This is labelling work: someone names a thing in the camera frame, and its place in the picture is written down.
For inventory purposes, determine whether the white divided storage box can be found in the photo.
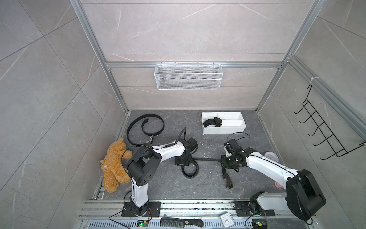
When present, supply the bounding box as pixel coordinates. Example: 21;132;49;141
202;112;246;134

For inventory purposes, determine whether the pink round container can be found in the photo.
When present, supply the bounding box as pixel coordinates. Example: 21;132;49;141
265;152;279;163

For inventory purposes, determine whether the white wire mesh basket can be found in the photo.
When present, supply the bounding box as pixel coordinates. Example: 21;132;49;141
154;64;223;90

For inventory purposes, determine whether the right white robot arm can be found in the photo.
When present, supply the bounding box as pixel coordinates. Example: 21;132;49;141
221;139;327;221

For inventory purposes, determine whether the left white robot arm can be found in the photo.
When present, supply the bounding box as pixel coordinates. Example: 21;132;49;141
127;138;198;208

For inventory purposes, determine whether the small white clock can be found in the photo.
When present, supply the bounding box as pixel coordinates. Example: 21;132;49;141
220;212;235;229

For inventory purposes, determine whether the long black leather belt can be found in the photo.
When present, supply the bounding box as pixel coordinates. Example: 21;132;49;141
203;117;223;128

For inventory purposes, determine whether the black wire hook rack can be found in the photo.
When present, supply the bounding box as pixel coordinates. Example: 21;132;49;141
293;85;366;160

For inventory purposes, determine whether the black comb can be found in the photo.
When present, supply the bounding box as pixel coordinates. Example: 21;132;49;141
160;217;204;228

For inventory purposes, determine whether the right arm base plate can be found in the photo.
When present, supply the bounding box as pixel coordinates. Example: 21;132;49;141
233;200;275;217

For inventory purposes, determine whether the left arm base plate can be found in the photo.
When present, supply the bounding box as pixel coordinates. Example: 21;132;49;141
121;201;161;217

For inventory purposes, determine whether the brown teddy bear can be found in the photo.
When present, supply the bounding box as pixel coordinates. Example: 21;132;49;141
101;138;132;193

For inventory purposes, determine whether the curled black belt with buckle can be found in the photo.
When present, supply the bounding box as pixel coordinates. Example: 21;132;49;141
126;114;165;146

